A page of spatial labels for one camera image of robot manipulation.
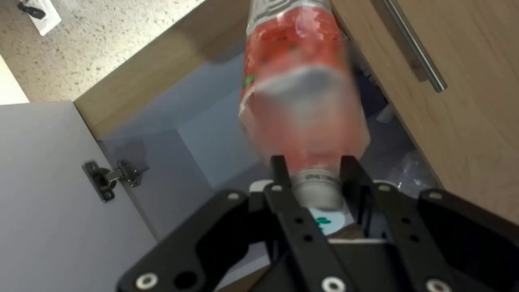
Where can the open wooden wall cabinet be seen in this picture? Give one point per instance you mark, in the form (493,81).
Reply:
(204,134)

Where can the clear bottle with orange label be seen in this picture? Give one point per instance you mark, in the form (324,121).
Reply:
(301,86)

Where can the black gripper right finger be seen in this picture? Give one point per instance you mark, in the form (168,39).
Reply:
(431,243)

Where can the grey open cabinet door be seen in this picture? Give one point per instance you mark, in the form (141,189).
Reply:
(48,204)

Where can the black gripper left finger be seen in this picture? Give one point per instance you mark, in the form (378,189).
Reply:
(301,243)

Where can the metal cabinet hinge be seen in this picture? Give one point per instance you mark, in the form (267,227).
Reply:
(110,178)

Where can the closed wooden wall cabinets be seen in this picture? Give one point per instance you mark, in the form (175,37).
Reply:
(475,123)

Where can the white outlet with black plug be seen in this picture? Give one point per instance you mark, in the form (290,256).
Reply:
(40,13)

